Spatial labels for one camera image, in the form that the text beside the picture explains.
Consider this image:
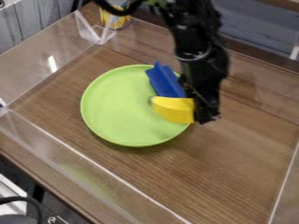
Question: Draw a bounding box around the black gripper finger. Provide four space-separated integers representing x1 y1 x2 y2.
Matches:
193 89 220 125

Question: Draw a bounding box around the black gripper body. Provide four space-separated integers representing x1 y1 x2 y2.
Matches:
176 43 229 96

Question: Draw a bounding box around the yellow toy banana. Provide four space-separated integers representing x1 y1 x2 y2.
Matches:
149 96 195 123

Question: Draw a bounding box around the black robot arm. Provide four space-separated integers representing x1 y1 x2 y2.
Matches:
92 0 229 124

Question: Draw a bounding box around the green round plate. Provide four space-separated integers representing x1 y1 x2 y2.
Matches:
79 64 189 147

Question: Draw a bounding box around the blue star-shaped block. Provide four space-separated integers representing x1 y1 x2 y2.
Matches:
144 61 187 98

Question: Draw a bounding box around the yellow labelled tin can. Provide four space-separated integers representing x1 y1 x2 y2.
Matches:
99 0 131 30

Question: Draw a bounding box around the clear acrylic tray wall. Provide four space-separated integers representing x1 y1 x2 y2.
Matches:
0 17 299 224

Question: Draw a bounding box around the black bracket with bolt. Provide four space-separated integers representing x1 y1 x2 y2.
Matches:
25 204 84 224

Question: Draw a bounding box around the black cable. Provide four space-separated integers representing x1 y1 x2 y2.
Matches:
0 195 44 224

